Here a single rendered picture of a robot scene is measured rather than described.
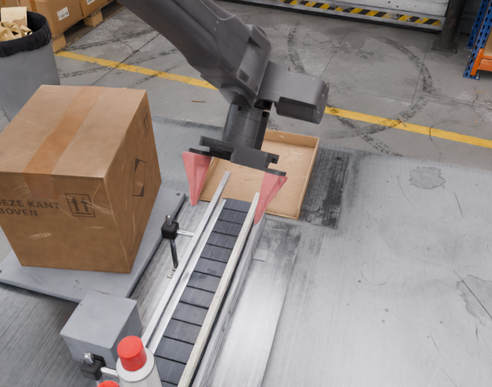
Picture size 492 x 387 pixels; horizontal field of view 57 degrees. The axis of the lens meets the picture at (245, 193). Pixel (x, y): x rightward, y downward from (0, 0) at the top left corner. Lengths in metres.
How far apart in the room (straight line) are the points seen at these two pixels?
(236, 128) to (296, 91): 0.10
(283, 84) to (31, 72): 2.38
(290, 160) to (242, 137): 0.68
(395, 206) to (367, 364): 0.44
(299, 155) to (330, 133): 1.58
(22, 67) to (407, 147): 2.23
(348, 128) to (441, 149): 0.56
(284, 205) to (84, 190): 0.51
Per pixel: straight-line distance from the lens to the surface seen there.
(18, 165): 0.90
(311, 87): 0.59
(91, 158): 0.87
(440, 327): 1.01
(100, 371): 0.78
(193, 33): 0.49
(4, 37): 2.91
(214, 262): 0.96
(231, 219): 1.04
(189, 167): 0.64
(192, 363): 0.81
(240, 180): 1.21
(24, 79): 2.89
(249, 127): 0.62
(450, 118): 3.26
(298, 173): 1.24
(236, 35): 0.53
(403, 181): 1.29
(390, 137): 2.94
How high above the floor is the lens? 1.63
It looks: 42 degrees down
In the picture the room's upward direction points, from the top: straight up
